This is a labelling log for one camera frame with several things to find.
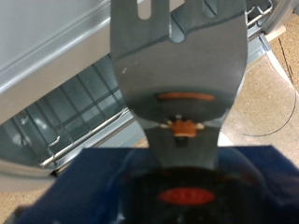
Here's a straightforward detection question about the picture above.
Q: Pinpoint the blue small object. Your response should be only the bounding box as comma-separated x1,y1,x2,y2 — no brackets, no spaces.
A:
12,0,299,224

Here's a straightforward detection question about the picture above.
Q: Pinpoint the silver toaster oven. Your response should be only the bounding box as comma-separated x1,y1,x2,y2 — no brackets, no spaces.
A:
0,0,299,194

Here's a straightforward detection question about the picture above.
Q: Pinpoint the slotted wooden block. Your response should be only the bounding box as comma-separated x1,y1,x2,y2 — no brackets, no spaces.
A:
264,24,287,42

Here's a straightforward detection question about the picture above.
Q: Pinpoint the wire oven rack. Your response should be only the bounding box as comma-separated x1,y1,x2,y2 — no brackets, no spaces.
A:
40,0,275,167

